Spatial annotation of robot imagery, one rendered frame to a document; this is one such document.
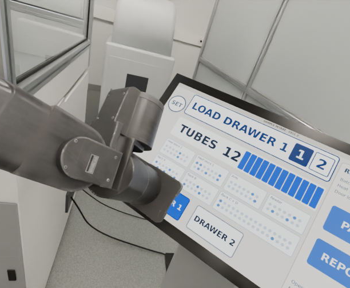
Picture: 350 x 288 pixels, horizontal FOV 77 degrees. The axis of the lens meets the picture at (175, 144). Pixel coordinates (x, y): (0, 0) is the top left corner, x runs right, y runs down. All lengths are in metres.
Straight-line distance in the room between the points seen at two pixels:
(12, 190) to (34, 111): 0.51
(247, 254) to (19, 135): 0.37
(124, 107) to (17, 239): 0.64
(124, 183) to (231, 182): 0.25
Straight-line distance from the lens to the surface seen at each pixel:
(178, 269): 0.68
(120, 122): 0.25
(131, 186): 0.24
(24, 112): 0.19
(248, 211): 0.43
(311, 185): 0.46
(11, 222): 0.78
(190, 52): 3.94
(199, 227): 0.43
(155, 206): 0.33
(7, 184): 0.68
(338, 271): 0.46
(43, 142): 0.19
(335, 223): 0.46
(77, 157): 0.19
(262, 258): 0.44
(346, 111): 1.18
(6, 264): 0.94
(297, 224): 0.44
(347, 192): 0.47
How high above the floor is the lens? 1.30
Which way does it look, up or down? 28 degrees down
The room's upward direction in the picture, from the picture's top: 17 degrees clockwise
